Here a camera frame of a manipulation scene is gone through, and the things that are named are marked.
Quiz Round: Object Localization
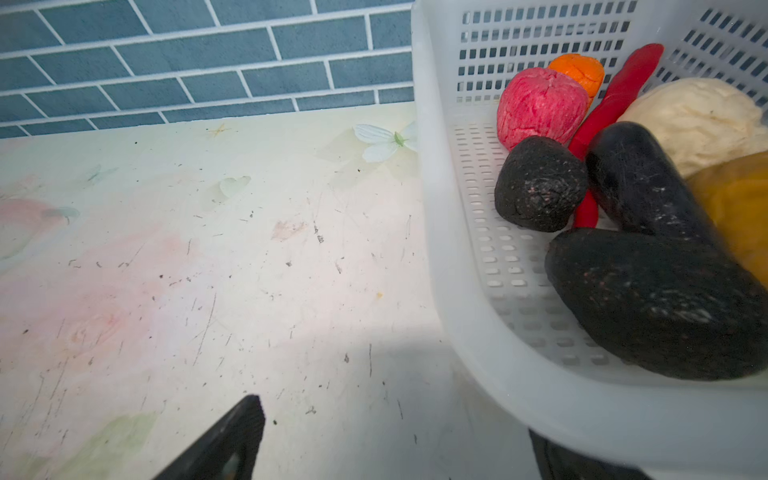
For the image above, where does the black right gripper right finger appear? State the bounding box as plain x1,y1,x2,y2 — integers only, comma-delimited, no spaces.
529,430,650,480

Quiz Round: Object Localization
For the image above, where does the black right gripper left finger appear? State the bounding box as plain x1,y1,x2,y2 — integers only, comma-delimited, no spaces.
155,394,266,480

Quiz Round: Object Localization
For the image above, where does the small black food ball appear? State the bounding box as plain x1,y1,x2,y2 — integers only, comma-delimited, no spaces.
494,136,589,232

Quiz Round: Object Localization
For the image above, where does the pink round food ball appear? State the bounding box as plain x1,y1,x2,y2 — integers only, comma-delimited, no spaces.
496,68,590,150

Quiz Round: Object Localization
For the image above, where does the large black food piece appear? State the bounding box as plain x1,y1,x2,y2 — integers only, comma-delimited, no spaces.
545,229,767,381

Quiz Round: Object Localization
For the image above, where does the long black food piece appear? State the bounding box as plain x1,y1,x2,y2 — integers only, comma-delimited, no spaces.
586,122,725,251

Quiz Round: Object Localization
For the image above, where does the yellow food ball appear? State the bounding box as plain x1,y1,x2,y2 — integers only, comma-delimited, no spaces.
687,152,767,285

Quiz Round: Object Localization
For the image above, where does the cream white food ball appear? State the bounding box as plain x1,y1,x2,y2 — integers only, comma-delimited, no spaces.
619,78,767,178

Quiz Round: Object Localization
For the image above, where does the white plastic perforated basket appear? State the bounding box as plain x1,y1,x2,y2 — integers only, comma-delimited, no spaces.
411,1,767,479

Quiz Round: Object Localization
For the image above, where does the red chili pepper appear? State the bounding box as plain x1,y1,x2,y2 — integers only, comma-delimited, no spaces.
567,43,665,230

